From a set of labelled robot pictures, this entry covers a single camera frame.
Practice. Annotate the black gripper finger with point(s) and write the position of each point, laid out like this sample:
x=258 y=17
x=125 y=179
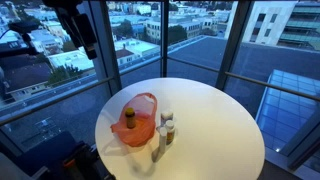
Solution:
x=76 y=39
x=90 y=50

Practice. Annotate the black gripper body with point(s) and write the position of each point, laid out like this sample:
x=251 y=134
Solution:
x=66 y=13

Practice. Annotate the yellow bottle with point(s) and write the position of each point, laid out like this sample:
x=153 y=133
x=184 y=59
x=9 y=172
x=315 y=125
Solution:
x=130 y=118

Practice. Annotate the orange plastic carrier bag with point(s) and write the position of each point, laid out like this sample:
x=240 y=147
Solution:
x=140 y=131

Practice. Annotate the orange pill bottle white cap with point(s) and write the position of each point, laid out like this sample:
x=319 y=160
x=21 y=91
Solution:
x=170 y=131

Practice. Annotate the metal window handrail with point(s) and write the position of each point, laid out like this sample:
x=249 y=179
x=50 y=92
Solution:
x=50 y=103
x=266 y=84

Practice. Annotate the white capped jar red label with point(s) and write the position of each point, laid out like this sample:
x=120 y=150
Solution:
x=166 y=116

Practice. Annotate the black equipment with orange part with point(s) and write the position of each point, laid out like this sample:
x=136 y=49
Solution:
x=83 y=163

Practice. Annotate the slim white tube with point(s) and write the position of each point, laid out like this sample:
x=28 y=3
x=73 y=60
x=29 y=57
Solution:
x=162 y=140

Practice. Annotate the black camera on stand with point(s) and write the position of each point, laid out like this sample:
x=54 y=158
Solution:
x=23 y=27

